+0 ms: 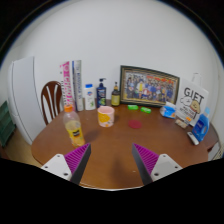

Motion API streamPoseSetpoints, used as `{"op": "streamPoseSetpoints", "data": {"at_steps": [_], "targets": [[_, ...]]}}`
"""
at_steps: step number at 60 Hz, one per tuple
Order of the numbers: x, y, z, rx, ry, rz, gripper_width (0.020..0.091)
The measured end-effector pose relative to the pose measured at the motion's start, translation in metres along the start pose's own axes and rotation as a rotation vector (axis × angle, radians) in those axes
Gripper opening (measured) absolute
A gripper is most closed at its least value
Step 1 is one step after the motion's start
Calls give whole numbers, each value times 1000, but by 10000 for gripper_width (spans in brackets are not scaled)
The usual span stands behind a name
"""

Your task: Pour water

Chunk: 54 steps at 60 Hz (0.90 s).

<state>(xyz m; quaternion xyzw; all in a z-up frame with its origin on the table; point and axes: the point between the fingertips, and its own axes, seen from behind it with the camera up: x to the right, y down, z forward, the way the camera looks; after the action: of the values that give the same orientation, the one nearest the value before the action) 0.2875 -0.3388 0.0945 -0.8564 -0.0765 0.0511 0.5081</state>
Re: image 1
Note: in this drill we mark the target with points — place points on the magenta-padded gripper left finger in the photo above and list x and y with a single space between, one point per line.
60 165

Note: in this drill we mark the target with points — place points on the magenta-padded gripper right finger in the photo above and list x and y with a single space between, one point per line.
161 165

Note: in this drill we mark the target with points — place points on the orange-capped juice bottle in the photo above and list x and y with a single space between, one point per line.
74 131

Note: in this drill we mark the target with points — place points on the white remote control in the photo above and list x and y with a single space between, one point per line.
192 138

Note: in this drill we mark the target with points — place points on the small clear snack packet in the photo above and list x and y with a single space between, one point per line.
181 123

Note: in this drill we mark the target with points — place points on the flat round red coaster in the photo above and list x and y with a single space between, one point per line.
135 124

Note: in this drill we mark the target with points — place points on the small orange white packet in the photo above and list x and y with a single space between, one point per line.
188 119

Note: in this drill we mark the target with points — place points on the blue tissue pack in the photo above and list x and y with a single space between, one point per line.
168 111

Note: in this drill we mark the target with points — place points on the blue detergent bottle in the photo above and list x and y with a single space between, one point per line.
201 128

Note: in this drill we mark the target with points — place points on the pink and yellow mug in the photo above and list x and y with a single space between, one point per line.
105 117

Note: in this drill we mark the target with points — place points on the green plastic crate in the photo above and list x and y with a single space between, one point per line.
6 123

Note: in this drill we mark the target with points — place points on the white bottle blue cap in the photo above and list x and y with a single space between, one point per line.
89 100

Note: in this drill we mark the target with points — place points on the white printed paper bag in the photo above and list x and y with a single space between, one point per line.
193 100

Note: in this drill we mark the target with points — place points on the white refrigerator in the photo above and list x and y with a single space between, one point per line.
25 96

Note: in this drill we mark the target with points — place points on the brown wooden chair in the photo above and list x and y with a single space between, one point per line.
50 88

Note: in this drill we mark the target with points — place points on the tall pink box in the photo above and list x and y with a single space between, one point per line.
67 86

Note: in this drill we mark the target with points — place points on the framed group photo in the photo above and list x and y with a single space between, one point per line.
149 86

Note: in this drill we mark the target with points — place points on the dark blue pump bottle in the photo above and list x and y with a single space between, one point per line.
101 96

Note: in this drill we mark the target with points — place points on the brown pump bottle yellow label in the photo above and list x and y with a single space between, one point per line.
115 98

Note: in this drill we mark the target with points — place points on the tall white green box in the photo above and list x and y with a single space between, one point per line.
78 85

